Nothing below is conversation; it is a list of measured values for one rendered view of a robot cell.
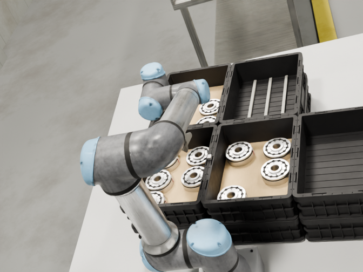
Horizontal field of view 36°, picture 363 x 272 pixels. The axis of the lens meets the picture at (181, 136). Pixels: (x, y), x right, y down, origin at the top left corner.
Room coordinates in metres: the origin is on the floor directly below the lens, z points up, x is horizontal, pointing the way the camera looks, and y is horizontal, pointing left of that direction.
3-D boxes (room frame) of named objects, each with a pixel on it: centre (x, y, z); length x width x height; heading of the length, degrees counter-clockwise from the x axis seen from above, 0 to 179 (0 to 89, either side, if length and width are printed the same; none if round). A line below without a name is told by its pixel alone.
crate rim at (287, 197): (1.41, -0.19, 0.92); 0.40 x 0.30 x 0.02; 153
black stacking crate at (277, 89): (1.77, -0.37, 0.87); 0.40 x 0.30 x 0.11; 153
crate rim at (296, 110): (1.77, -0.37, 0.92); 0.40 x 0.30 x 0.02; 153
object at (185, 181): (1.52, 0.02, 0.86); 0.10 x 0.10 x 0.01
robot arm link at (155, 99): (1.44, 0.03, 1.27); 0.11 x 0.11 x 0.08; 68
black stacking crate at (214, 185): (1.41, -0.19, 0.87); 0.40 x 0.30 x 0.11; 153
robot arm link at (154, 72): (1.54, 0.01, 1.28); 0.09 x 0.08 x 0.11; 158
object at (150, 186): (1.58, 0.15, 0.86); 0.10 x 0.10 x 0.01
